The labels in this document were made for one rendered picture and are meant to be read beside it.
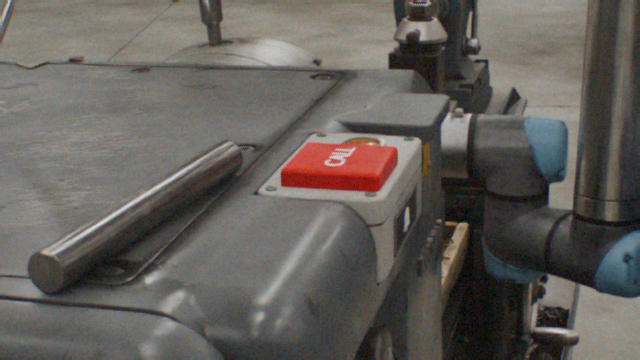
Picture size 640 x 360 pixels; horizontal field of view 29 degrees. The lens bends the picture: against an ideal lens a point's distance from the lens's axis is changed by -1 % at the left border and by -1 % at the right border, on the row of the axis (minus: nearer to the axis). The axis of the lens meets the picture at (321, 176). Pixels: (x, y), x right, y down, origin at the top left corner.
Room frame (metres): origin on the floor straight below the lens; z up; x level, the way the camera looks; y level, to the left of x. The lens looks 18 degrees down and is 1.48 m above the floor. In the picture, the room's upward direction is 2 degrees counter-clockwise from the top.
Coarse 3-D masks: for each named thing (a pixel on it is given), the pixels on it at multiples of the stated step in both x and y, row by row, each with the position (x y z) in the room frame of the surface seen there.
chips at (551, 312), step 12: (540, 312) 2.08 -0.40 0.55; (552, 312) 2.08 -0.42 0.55; (564, 312) 2.08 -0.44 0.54; (540, 324) 2.04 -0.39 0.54; (552, 324) 2.04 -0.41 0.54; (564, 324) 2.03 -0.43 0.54; (468, 336) 2.00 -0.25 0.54; (456, 348) 1.95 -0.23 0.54; (468, 348) 1.95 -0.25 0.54; (516, 348) 1.94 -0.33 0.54; (528, 348) 1.94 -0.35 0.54; (540, 348) 1.94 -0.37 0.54; (552, 348) 1.94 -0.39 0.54
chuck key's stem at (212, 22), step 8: (200, 0) 1.22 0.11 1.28; (208, 0) 1.21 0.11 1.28; (216, 0) 1.22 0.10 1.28; (200, 8) 1.22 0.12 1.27; (208, 8) 1.21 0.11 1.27; (216, 8) 1.21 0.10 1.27; (200, 16) 1.22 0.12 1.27; (208, 16) 1.21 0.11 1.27; (216, 16) 1.21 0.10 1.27; (208, 24) 1.21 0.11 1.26; (216, 24) 1.22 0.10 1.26; (208, 32) 1.22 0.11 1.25; (216, 32) 1.22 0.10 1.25; (208, 40) 1.22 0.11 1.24; (216, 40) 1.22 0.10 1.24
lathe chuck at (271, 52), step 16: (192, 48) 1.22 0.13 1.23; (208, 48) 1.20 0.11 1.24; (224, 48) 1.20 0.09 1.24; (240, 48) 1.20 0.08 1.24; (256, 48) 1.20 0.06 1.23; (272, 48) 1.21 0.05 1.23; (288, 48) 1.23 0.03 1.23; (272, 64) 1.16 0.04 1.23; (288, 64) 1.18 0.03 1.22; (304, 64) 1.20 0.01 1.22; (320, 64) 1.23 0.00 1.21
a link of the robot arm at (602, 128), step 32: (608, 0) 1.25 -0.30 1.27; (608, 32) 1.25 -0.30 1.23; (608, 64) 1.24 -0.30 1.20; (608, 96) 1.24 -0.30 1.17; (608, 128) 1.24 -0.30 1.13; (576, 160) 1.28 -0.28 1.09; (608, 160) 1.24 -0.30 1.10; (576, 192) 1.26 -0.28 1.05; (608, 192) 1.23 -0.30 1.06; (576, 224) 1.26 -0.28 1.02; (608, 224) 1.23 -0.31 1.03; (544, 256) 1.28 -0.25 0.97; (576, 256) 1.25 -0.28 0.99; (608, 256) 1.22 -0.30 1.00; (608, 288) 1.22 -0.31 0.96
